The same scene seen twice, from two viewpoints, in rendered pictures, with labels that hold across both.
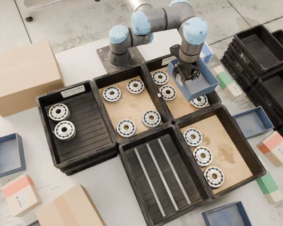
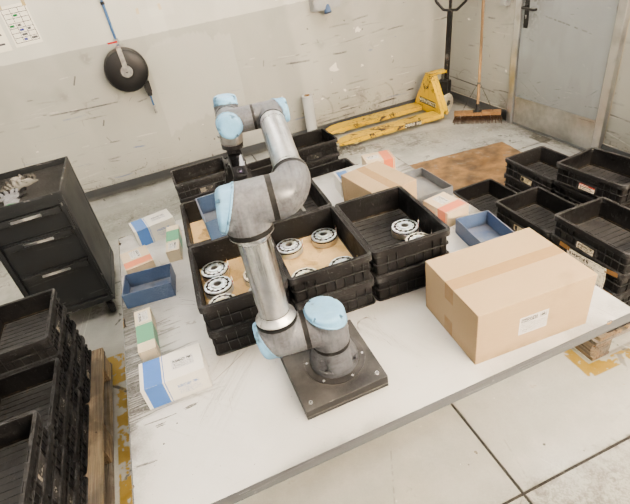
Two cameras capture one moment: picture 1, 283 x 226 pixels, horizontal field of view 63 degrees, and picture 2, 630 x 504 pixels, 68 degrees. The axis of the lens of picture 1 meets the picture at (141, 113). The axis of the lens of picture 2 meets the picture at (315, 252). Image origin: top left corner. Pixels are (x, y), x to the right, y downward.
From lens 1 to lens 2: 2.01 m
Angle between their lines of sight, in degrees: 80
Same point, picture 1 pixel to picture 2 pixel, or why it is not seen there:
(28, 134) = not seen: hidden behind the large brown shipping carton
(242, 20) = not seen: outside the picture
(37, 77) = (464, 258)
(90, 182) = not seen: hidden behind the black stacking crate
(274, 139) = (136, 262)
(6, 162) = (484, 234)
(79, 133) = (386, 233)
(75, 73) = (426, 341)
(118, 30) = (323, 308)
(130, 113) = (317, 256)
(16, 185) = (452, 206)
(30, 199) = (431, 201)
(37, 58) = (481, 283)
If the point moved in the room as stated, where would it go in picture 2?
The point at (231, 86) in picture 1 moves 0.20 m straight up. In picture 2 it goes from (145, 320) to (125, 277)
